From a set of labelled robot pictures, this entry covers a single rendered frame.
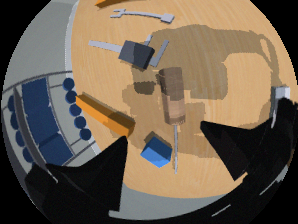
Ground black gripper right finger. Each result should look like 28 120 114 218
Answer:
201 117 273 181

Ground blue cube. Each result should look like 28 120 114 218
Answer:
140 136 173 168

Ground orange flat bar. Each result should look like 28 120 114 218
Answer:
94 0 128 8
76 95 134 139

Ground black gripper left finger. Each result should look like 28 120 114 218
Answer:
45 135 128 212

